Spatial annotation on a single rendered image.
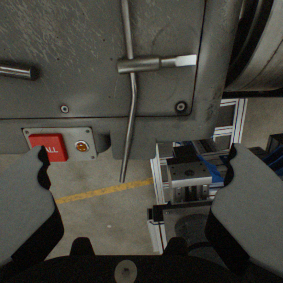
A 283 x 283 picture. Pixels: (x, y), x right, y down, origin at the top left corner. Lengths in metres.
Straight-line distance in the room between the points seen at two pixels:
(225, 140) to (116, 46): 1.51
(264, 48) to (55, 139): 0.39
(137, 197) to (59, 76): 2.10
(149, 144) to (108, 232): 2.71
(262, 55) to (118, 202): 2.24
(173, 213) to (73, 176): 1.74
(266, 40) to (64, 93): 0.34
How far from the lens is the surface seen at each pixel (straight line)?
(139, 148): 0.33
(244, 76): 0.39
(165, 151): 1.58
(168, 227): 0.69
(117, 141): 0.32
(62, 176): 2.27
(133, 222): 2.72
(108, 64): 0.28
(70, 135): 0.34
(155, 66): 0.26
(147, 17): 0.28
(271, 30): 0.36
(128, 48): 0.26
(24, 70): 0.31
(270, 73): 0.41
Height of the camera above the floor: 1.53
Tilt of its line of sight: 61 degrees down
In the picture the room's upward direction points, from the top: 179 degrees counter-clockwise
